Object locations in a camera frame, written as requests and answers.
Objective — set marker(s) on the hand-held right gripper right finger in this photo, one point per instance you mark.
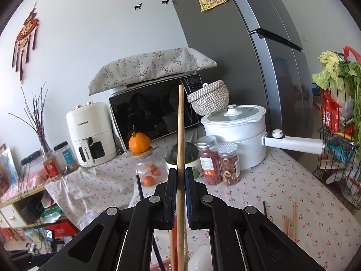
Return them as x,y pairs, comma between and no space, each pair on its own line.
189,203

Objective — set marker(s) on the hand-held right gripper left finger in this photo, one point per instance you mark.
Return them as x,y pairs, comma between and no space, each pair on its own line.
172,203

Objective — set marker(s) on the pale patterned chopstick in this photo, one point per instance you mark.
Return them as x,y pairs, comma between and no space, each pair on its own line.
185,245

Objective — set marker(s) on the wooden chopstick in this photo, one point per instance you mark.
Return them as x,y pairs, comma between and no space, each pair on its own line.
294,220
290,227
285,224
172,248
180,132

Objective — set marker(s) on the white spoon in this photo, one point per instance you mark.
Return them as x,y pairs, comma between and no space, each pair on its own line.
200,258

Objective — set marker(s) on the small green fruit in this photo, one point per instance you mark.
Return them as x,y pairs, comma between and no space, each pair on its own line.
196,172

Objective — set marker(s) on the small tangerine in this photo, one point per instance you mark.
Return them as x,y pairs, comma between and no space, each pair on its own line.
148,180
157,172
151,168

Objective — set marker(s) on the white flower bowl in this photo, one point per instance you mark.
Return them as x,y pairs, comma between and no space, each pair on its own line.
170,166

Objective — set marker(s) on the jar of red berries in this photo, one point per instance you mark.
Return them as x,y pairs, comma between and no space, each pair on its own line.
210,166

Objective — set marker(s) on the glass jar with wooden lid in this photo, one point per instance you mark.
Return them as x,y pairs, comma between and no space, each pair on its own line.
141,169

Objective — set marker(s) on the green squash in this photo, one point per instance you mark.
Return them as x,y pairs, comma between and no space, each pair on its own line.
189,152

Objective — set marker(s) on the jar of dried rings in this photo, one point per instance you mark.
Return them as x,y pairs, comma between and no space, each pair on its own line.
229,169

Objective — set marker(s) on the large orange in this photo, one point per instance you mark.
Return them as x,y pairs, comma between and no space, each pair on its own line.
139,142

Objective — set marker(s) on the black chopstick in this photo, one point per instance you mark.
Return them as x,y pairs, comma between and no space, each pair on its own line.
265,209

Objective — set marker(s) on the cherry print tablecloth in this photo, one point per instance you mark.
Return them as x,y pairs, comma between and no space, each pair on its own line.
282,180
98,180

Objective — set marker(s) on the white electric pot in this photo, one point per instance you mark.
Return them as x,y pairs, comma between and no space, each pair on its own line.
239,138

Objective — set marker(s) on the black microwave oven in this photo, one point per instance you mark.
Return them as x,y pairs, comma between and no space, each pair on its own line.
146,113

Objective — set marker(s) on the woven lidded basket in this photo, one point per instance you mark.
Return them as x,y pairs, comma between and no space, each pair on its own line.
210,98

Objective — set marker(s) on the white air fryer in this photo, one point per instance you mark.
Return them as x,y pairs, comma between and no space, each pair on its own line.
90,127

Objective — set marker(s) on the red box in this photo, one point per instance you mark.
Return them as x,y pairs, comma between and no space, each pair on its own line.
62,230

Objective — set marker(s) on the black lid plastic container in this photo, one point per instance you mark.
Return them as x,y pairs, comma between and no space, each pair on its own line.
67,158

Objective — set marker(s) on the green packet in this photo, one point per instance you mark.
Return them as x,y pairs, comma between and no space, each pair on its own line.
50,214

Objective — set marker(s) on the red label glass jar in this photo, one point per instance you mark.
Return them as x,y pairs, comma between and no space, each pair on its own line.
52,169

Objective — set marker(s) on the pink plastic bag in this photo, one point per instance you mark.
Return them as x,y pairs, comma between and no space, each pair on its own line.
36,179

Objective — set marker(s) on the floral cloth cover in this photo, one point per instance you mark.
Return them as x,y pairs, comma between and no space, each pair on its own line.
152,65

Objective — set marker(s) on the black power strip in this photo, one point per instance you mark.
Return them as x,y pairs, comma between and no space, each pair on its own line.
30,158

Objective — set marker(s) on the grey refrigerator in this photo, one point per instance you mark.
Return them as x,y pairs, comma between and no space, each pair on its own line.
253,62

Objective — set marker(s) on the teal packet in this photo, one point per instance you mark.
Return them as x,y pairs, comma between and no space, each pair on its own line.
338,150

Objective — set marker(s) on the wooden shelf cabinet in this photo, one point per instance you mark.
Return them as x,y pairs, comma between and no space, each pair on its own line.
14,211

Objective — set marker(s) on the dry twig bundle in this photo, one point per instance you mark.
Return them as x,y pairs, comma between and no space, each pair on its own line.
38,113

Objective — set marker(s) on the colourful printed board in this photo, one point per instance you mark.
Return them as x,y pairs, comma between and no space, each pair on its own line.
7,169

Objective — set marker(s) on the red snack packet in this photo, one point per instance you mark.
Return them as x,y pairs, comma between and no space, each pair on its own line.
332,113

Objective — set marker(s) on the napa cabbage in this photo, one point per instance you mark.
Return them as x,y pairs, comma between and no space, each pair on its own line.
328,67

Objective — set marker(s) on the green leafy herbs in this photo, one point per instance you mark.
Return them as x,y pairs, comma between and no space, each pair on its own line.
352,90

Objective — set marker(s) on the red plastic bag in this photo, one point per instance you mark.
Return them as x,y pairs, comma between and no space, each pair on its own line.
352,53

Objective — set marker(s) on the red knot wall hanging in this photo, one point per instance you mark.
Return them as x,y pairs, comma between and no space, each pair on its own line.
25,31

